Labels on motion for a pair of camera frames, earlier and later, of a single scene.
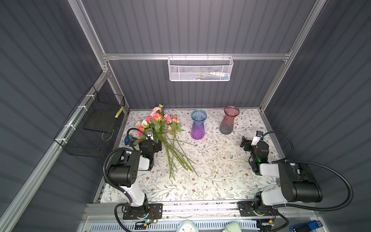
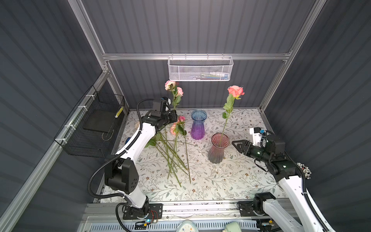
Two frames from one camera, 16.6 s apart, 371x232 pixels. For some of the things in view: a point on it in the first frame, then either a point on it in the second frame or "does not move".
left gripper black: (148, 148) → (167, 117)
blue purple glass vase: (197, 127) does not move
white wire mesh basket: (200, 68) does not move
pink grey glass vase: (226, 125) → (216, 152)
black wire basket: (91, 131) does not move
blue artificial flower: (126, 141) does not move
